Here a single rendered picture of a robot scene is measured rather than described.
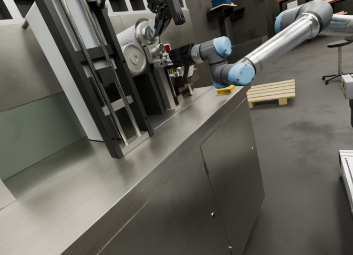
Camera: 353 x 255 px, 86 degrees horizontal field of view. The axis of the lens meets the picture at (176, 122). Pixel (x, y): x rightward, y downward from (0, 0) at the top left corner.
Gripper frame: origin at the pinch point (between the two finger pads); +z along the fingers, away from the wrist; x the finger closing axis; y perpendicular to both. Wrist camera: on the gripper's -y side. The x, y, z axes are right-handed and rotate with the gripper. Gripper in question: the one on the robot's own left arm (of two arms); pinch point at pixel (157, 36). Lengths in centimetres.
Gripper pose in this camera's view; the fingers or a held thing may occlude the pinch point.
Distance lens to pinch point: 92.3
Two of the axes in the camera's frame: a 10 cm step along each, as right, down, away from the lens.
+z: -3.9, 5.7, 7.2
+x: -5.9, 4.5, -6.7
